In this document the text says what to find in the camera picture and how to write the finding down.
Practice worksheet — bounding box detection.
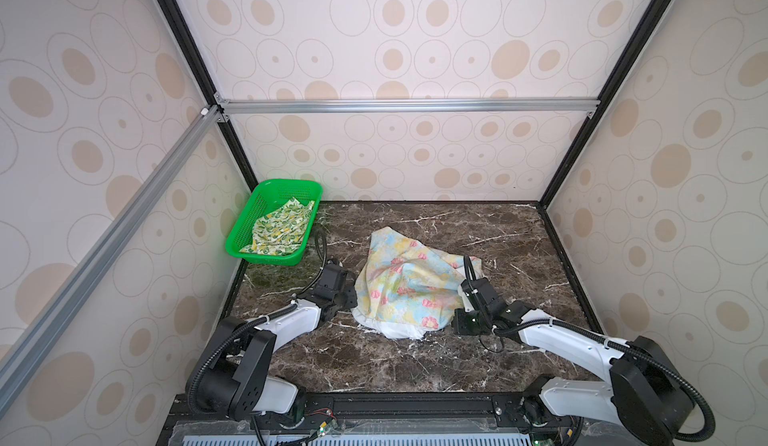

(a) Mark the pastel floral skirt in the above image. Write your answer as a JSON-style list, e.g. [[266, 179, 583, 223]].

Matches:
[[352, 227, 469, 340]]

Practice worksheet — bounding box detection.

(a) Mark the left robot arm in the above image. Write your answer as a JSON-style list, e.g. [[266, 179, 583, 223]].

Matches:
[[185, 260, 357, 426]]

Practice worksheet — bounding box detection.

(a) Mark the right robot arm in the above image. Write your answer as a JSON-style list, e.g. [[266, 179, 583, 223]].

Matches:
[[453, 277, 715, 445]]

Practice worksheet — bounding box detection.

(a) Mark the green yellow patterned skirt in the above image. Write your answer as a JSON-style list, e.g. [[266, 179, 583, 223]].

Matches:
[[240, 197, 315, 256]]

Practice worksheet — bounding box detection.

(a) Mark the green plastic basket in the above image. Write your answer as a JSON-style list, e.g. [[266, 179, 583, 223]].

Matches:
[[225, 179, 323, 266]]

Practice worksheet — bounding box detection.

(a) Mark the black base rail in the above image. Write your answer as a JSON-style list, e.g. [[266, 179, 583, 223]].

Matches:
[[157, 393, 638, 445]]

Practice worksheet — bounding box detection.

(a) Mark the horizontal aluminium rail back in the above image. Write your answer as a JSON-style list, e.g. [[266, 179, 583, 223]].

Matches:
[[220, 98, 600, 115]]

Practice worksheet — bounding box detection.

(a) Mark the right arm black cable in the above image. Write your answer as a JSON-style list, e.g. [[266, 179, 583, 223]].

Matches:
[[463, 255, 716, 444]]

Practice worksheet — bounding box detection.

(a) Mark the diagonal aluminium rail left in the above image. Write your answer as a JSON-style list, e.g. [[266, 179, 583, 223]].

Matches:
[[1, 104, 221, 415]]

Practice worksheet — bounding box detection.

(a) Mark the left black frame post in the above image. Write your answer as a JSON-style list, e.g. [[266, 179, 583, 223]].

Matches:
[[156, 0, 258, 191]]

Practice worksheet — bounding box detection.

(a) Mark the black frame post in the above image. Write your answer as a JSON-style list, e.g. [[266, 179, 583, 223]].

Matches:
[[539, 0, 674, 211], [156, 0, 258, 191]]

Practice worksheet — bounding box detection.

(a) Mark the right black frame post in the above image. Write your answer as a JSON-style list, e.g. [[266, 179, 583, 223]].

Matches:
[[539, 0, 674, 211]]

